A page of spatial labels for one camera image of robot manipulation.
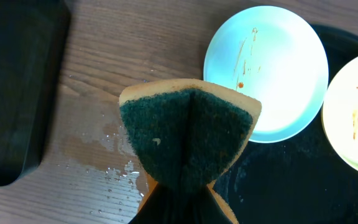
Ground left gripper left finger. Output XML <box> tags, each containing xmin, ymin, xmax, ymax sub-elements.
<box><xmin>129</xmin><ymin>184</ymin><xmax>181</xmax><ymax>224</ymax></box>

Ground yellow plate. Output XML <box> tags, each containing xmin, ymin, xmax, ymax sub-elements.
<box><xmin>321</xmin><ymin>57</ymin><xmax>358</xmax><ymax>171</ymax></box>

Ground green and yellow sponge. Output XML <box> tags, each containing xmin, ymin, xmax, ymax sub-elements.
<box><xmin>119</xmin><ymin>78</ymin><xmax>262</xmax><ymax>223</ymax></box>

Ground black rectangular tray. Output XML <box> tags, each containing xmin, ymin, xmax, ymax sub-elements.
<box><xmin>0</xmin><ymin>1</ymin><xmax>71</xmax><ymax>186</ymax></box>

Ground round black tray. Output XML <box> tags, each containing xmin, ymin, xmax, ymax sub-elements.
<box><xmin>213</xmin><ymin>24</ymin><xmax>358</xmax><ymax>224</ymax></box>

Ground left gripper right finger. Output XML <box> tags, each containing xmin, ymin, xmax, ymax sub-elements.
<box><xmin>181</xmin><ymin>187</ymin><xmax>232</xmax><ymax>224</ymax></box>

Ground light blue plate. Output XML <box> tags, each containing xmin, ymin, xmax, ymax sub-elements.
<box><xmin>203</xmin><ymin>6</ymin><xmax>329</xmax><ymax>143</ymax></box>

